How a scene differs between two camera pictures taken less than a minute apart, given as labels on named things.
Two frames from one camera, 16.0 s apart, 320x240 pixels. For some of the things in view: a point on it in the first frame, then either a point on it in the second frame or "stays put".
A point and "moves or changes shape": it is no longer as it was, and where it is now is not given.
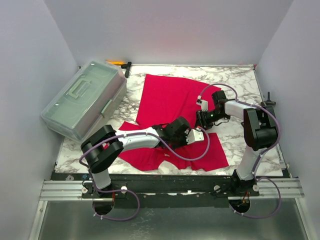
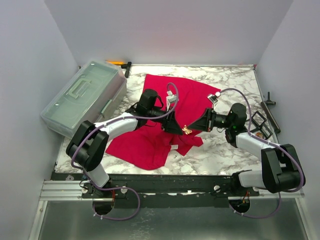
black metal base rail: [166, 191] stays put
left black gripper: [184, 143] → [170, 125]
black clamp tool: [127, 67] stays put
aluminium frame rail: [66, 190] stays put
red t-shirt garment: [164, 99] moves or changes shape
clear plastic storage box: [81, 103] stays put
